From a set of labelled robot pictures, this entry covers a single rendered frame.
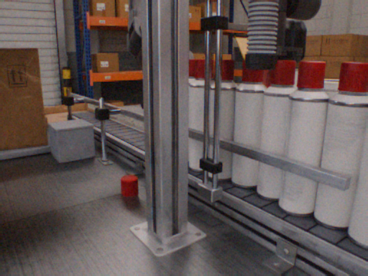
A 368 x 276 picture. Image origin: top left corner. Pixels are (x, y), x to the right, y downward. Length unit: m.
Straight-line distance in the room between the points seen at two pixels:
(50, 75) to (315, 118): 4.44
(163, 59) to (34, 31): 4.35
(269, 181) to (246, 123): 0.09
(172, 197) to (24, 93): 0.58
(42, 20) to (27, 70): 3.84
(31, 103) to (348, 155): 0.77
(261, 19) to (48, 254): 0.40
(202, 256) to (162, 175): 0.12
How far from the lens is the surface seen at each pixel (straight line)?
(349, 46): 3.92
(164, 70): 0.38
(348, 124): 0.39
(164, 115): 0.39
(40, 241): 0.50
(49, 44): 4.71
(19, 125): 0.92
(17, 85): 0.91
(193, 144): 0.56
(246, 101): 0.48
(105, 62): 4.21
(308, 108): 0.40
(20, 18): 4.71
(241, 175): 0.51
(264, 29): 0.33
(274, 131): 0.45
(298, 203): 0.44
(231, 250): 0.45
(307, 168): 0.39
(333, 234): 0.42
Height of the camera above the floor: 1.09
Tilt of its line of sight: 15 degrees down
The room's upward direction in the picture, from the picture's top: straight up
